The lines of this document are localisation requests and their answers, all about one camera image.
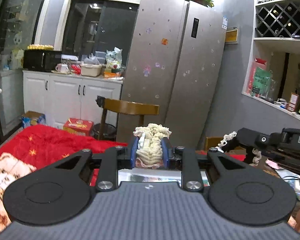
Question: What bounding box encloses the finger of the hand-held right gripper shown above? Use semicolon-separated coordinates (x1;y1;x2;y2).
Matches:
236;127;282;152
245;148;290;168

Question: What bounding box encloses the cream scrunchie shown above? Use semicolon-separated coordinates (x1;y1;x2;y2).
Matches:
133;123;172;168

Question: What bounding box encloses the printed snack bag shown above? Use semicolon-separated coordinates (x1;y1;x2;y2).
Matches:
105;47;123;70

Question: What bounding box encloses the glass pitcher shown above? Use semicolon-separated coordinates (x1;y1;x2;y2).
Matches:
266;79;278;103

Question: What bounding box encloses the red printed blanket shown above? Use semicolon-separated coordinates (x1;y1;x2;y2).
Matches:
0;124;245;230

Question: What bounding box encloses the white wall shelf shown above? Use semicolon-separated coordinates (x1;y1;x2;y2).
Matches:
241;0;300;125

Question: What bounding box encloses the white cabinet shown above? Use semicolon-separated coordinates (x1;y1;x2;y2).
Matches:
22;70;123;130

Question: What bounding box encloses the printed booklet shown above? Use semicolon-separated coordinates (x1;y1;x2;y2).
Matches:
140;176;182;183

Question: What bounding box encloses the wooden chair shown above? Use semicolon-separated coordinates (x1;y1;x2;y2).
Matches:
205;136;224;151
99;97;160;140

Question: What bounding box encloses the green bag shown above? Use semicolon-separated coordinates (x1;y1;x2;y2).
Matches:
251;66;273;97

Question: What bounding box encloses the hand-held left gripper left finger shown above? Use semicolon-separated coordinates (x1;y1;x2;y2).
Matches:
50;137;140;192

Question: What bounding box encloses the blue carton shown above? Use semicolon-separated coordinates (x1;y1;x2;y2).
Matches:
21;111;46;128

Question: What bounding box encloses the black trash bin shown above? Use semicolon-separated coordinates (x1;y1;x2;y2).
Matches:
93;124;117;140

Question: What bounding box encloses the black wine rack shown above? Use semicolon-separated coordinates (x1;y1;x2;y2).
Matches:
255;1;300;39

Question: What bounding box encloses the beige basin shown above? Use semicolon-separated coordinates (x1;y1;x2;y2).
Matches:
80;64;102;77

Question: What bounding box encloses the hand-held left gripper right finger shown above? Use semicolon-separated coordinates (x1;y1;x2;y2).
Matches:
161;138;250;192

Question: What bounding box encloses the white plastic bag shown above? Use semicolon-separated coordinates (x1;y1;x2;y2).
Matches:
84;54;100;65

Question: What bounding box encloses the gold chocolate box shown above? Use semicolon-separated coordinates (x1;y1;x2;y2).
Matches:
27;44;54;50

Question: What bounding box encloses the red carton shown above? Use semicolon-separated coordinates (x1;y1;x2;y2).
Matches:
63;118;94;137

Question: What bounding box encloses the black microwave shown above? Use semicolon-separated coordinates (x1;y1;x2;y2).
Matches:
23;50;62;72

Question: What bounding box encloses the glass sliding door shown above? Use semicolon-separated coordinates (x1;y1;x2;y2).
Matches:
0;0;52;150

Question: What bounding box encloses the yellow wall box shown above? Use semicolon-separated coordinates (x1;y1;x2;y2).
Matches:
225;26;240;44

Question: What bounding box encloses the dark kitchen window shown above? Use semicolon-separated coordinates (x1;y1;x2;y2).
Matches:
62;0;139;58

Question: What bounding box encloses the silver refrigerator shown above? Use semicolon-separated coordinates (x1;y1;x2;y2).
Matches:
116;0;228;143

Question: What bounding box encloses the red bag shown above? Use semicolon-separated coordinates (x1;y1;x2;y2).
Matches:
247;57;267;93

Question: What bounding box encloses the black shallow box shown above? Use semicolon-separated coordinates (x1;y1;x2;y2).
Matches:
117;168;212;188

